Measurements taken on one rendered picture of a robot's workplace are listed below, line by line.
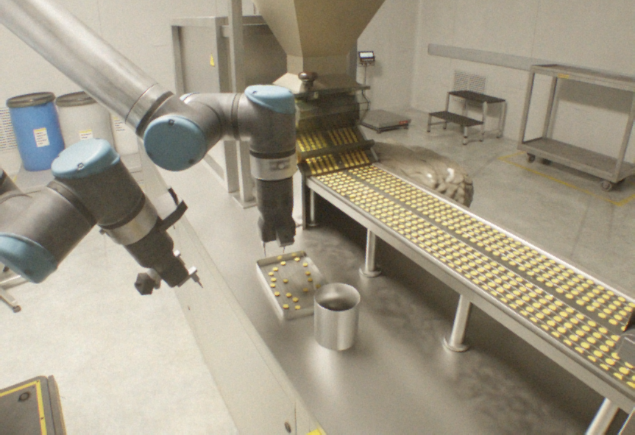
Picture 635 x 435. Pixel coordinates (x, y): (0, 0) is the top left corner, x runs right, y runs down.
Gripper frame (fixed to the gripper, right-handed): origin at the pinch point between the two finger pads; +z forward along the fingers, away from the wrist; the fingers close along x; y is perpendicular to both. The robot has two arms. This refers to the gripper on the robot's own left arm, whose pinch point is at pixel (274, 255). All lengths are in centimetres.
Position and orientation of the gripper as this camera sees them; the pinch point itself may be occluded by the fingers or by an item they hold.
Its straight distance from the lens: 94.3
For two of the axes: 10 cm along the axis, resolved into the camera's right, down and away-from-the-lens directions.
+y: 4.0, 3.8, -8.3
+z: 0.0, 9.1, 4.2
